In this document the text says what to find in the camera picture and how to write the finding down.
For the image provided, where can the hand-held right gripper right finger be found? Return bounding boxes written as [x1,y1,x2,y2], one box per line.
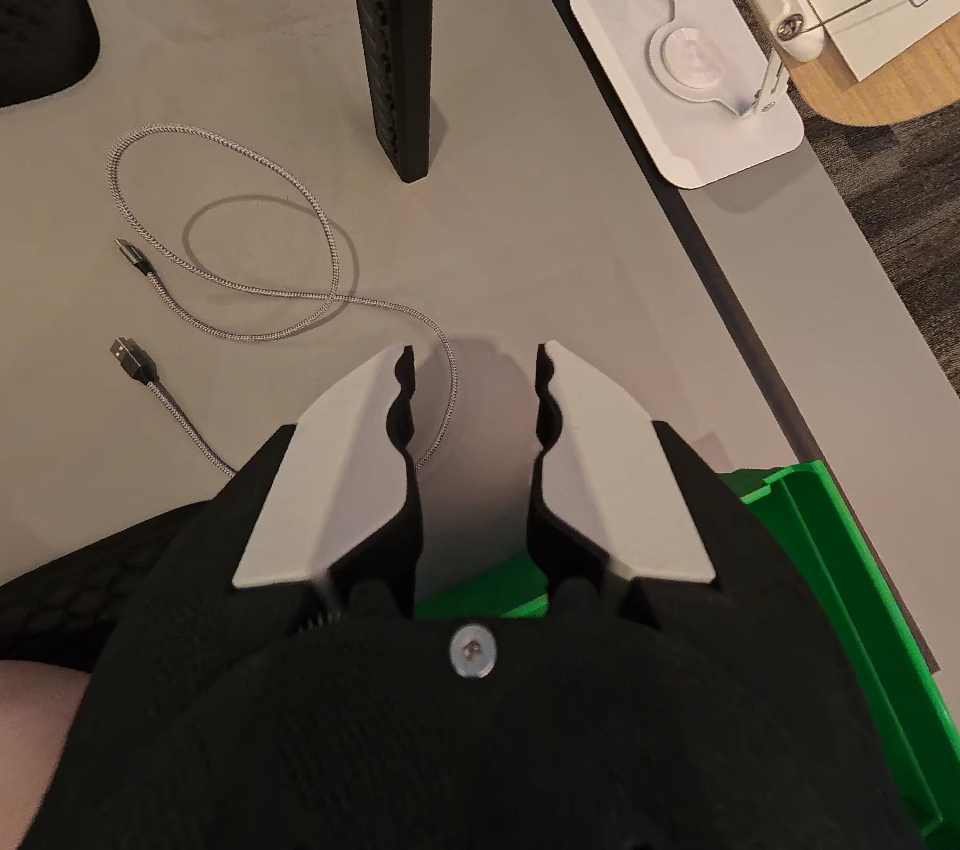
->
[527,340,717,582]

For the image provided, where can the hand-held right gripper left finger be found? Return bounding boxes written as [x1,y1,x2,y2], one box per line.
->
[232,344,423,588]

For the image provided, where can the green plastic bin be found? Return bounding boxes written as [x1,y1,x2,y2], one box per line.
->
[414,460,960,839]

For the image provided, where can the grey braided usb cable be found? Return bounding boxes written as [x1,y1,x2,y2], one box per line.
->
[107,124,459,477]

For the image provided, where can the black multi-port usb hub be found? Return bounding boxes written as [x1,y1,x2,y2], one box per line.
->
[341,0,436,185]

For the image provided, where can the person's left forearm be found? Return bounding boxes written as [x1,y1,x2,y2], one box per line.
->
[0,661,93,850]

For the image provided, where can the white board stand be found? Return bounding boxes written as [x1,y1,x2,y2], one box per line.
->
[570,0,826,191]

